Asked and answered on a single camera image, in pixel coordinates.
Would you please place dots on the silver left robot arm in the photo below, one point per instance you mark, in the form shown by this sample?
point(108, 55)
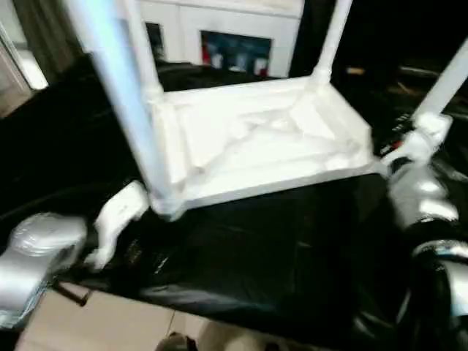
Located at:
point(36, 248)

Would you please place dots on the black mat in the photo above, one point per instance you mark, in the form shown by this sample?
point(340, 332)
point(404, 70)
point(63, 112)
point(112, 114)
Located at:
point(256, 263)

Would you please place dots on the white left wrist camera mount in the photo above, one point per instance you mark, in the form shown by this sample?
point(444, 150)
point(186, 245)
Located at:
point(117, 216)

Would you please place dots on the grey left robot foot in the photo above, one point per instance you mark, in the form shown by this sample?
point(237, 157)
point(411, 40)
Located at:
point(175, 342)

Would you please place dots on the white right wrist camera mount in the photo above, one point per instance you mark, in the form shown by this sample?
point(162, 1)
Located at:
point(431, 131)

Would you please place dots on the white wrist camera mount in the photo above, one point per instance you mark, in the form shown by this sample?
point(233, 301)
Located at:
point(431, 131)
point(117, 216)

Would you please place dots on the grey curtain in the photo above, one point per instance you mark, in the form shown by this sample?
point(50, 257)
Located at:
point(44, 33)

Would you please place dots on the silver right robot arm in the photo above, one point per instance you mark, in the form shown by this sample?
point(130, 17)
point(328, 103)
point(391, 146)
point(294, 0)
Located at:
point(417, 194)

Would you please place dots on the black metal stand leg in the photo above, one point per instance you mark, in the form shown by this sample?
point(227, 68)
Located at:
point(73, 292)

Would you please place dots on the white plastic table leg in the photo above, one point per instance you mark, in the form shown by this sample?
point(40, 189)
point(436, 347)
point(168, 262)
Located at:
point(124, 88)
point(450, 84)
point(146, 58)
point(333, 36)

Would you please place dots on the white plastic table top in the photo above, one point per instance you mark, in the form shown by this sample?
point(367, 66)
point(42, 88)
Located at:
point(256, 139)

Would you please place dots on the black metal bar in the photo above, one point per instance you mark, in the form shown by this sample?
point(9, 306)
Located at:
point(424, 71)

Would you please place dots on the small gold tag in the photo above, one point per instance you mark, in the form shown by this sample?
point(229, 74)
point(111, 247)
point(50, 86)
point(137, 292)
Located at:
point(356, 71)

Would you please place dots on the white cabinet with glass doors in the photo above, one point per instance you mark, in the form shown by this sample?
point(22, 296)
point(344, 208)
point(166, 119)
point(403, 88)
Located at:
point(219, 18)

